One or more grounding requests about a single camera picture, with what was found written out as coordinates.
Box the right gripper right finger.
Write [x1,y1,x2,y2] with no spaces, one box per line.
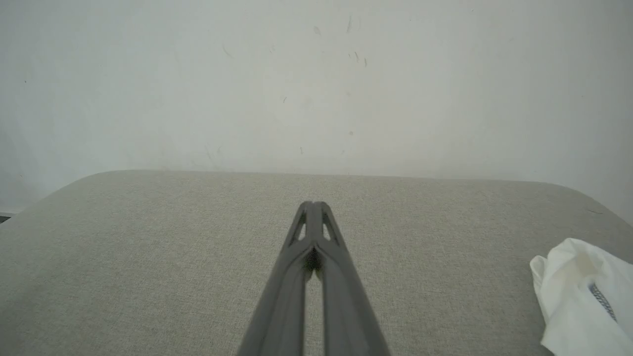
[312,200,392,356]

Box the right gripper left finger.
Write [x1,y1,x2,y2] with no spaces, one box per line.
[236,200,315,356]

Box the white garment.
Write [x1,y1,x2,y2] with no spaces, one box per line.
[529,238,633,356]

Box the grey fabric sofa cushion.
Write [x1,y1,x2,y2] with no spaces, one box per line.
[0,170,633,356]

